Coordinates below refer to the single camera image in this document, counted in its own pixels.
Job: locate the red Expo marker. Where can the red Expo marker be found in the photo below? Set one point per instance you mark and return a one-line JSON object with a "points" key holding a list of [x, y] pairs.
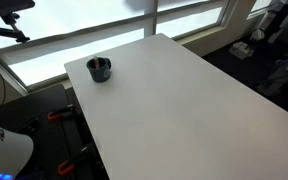
{"points": [[96, 62]]}

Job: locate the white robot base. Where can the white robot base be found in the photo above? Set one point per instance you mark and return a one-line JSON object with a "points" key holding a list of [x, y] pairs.
{"points": [[15, 152]]}

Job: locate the dark blue mug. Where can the dark blue mug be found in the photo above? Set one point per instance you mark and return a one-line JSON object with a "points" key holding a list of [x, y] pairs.
{"points": [[103, 73]]}

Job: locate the orange black upper clamp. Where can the orange black upper clamp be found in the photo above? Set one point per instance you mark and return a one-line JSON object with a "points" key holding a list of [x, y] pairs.
{"points": [[62, 113]]}

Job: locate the orange black clamp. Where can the orange black clamp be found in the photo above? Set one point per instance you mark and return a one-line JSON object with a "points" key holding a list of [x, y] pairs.
{"points": [[62, 113], [70, 164]]}

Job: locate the black side table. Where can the black side table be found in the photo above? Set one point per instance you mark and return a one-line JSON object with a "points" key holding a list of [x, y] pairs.
{"points": [[54, 141]]}

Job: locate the white device on floor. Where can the white device on floor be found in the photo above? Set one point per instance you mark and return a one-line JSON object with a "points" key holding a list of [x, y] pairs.
{"points": [[241, 50]]}

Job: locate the orange black lower clamp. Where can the orange black lower clamp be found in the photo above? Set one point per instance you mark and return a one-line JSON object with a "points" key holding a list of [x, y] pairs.
{"points": [[70, 164]]}

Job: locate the grey office chair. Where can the grey office chair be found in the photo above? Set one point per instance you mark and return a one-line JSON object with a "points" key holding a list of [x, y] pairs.
{"points": [[274, 83]]}

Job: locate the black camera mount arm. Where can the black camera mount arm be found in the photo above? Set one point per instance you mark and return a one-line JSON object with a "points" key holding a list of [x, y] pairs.
{"points": [[8, 13]]}

